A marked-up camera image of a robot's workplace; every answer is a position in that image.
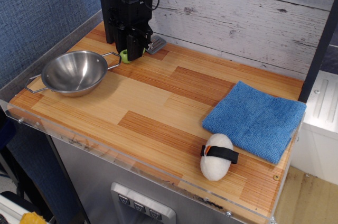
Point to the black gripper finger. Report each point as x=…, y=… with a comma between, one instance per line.
x=136, y=46
x=120, y=40

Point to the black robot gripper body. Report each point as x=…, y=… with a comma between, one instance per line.
x=131, y=17

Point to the green handled grey spatula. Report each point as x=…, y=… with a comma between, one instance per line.
x=157, y=43

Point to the blue folded cloth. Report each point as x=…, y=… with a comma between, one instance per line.
x=256, y=122

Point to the white plush sushi toy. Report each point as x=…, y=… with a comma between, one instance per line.
x=216, y=157

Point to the stainless steel cabinet front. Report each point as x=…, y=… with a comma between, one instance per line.
x=100, y=181

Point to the clear acrylic edge guard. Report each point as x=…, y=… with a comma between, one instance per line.
x=160, y=170

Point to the silver button control panel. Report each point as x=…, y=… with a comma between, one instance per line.
x=133, y=207

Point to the yellow black object bottom-left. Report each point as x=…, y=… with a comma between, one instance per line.
x=26, y=218

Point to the white ribbed appliance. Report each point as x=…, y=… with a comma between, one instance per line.
x=315, y=150

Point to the steel two-handled bowl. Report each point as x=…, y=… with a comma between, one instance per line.
x=76, y=73

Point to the dark right vertical post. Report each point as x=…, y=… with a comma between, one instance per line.
x=319, y=55

